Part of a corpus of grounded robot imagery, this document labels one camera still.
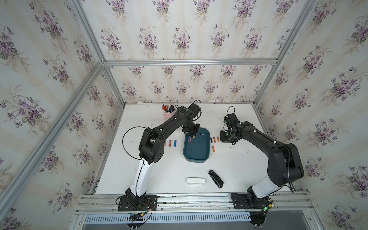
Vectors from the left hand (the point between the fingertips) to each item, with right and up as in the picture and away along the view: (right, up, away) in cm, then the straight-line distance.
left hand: (197, 135), depth 91 cm
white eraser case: (-2, -24, -13) cm, 27 cm away
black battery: (+10, -4, +6) cm, 13 cm away
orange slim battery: (+13, -4, +7) cm, 15 cm away
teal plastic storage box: (+1, -10, -1) cm, 10 cm away
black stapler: (+9, -23, -13) cm, 28 cm away
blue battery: (-15, -6, +5) cm, 17 cm away
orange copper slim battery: (+11, -10, +2) cm, 15 cm away
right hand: (+17, -3, 0) cm, 17 cm away
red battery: (-18, -6, +4) cm, 20 cm away
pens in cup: (-20, +18, +13) cm, 30 cm away
